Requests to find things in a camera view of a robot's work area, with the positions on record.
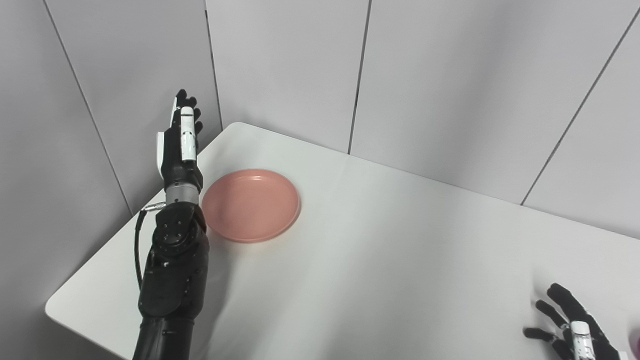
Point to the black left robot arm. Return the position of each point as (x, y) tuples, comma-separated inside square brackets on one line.
[(172, 270)]

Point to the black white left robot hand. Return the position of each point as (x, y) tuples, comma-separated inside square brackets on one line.
[(175, 165)]

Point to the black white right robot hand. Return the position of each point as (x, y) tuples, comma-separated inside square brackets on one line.
[(580, 330)]

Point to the pink round plate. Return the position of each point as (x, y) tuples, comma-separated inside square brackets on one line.
[(250, 205)]

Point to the purple red onion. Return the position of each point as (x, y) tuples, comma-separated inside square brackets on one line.
[(635, 341)]

